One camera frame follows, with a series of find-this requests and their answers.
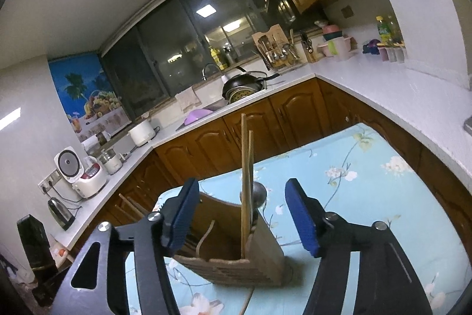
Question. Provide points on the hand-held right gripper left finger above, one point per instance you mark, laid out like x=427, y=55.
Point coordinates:
x=184, y=219

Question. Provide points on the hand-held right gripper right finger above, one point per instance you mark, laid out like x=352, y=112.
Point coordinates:
x=302, y=219

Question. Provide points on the wooden utensil holder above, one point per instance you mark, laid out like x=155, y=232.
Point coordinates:
x=265, y=256

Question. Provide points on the thin curved wooden strip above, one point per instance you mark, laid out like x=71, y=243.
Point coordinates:
x=201, y=241

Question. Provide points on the steel electric kettle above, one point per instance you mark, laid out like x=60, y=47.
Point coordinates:
x=61, y=213

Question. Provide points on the metal spoon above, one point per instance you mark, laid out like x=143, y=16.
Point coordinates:
x=258, y=191

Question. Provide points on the floral blue tablecloth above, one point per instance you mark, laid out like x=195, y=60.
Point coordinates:
x=368, y=182

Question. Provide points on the white rice cooker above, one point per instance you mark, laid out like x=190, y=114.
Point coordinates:
x=83, y=174

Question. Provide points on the wooden base cabinets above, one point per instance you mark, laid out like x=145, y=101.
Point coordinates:
x=228, y=138

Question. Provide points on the white round cooker pot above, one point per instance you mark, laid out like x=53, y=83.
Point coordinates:
x=140, y=133

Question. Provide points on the thin wooden stick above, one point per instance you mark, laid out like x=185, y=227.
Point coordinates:
x=246, y=304

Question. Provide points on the purple plastic basin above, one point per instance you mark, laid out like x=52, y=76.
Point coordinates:
x=198, y=116

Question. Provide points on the small dark jar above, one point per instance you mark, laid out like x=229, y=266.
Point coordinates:
x=103, y=138

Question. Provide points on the beige dish towel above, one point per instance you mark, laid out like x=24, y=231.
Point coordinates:
x=187, y=99

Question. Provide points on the metal steamer pot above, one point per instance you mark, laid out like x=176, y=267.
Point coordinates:
x=245, y=95

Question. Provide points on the black wok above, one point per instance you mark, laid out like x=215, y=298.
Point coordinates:
x=243, y=80

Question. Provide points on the metal sink faucet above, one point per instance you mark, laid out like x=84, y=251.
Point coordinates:
x=208, y=69

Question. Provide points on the yellow oil bottle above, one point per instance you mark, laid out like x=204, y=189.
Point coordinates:
x=218, y=58

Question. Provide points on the wooden knife block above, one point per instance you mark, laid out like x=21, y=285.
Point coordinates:
x=309, y=51

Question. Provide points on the dark sliding window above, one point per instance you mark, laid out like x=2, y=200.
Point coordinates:
x=177, y=42

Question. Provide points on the purple blue small object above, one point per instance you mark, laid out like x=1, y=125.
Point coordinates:
x=370, y=47

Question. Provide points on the wooden cutlery rack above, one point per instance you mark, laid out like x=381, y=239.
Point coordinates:
x=271, y=34

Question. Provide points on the row of seasoning jars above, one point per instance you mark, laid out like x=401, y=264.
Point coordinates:
x=391, y=53

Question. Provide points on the stack of coloured bowls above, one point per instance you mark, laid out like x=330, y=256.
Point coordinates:
x=332, y=32

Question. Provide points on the stainless steel sink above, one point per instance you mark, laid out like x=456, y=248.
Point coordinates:
x=468, y=125

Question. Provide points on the wall socket strip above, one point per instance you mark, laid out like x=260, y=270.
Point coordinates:
x=49, y=180

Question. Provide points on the fruit and palm wall poster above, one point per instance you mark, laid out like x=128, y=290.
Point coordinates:
x=84, y=90

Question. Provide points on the brown wall switch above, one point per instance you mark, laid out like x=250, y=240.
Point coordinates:
x=346, y=11

